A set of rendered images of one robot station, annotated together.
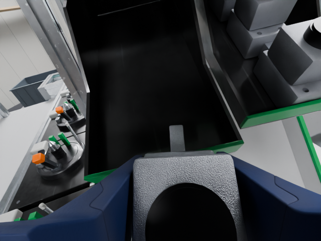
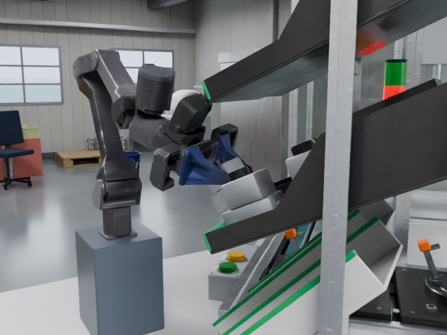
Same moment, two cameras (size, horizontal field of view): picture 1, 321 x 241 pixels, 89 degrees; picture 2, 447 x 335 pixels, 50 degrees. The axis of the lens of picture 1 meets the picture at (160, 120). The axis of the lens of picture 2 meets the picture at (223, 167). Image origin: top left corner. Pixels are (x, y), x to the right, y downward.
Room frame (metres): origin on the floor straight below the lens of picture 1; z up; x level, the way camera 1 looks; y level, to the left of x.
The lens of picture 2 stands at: (0.34, -0.63, 1.37)
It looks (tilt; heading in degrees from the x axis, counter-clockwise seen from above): 10 degrees down; 116
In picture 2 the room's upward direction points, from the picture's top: straight up
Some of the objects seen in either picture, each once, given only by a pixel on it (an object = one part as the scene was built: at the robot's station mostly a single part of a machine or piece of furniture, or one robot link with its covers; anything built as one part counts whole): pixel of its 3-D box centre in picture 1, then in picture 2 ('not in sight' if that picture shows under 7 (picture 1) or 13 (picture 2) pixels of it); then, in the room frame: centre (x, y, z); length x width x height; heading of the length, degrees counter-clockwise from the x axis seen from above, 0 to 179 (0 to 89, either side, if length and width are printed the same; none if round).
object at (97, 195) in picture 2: not in sight; (118, 191); (-0.26, 0.12, 1.15); 0.09 x 0.07 x 0.06; 57
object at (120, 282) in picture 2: not in sight; (119, 278); (-0.27, 0.12, 0.96); 0.14 x 0.14 x 0.20; 57
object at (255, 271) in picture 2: not in sight; (277, 252); (-0.06, 0.53, 0.91); 0.89 x 0.06 x 0.11; 99
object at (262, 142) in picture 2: not in sight; (279, 119); (-1.76, 5.39, 0.88); 1.43 x 1.05 x 1.76; 147
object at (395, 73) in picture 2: not in sight; (396, 74); (0.22, 0.49, 1.39); 0.05 x 0.05 x 0.05
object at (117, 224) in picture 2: not in sight; (117, 219); (-0.27, 0.12, 1.09); 0.07 x 0.07 x 0.06; 57
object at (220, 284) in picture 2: not in sight; (236, 270); (-0.10, 0.33, 0.93); 0.21 x 0.07 x 0.06; 99
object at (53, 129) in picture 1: (69, 111); not in sight; (0.63, 0.36, 1.01); 0.24 x 0.24 x 0.13; 9
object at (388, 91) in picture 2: not in sight; (394, 97); (0.22, 0.49, 1.34); 0.05 x 0.05 x 0.05
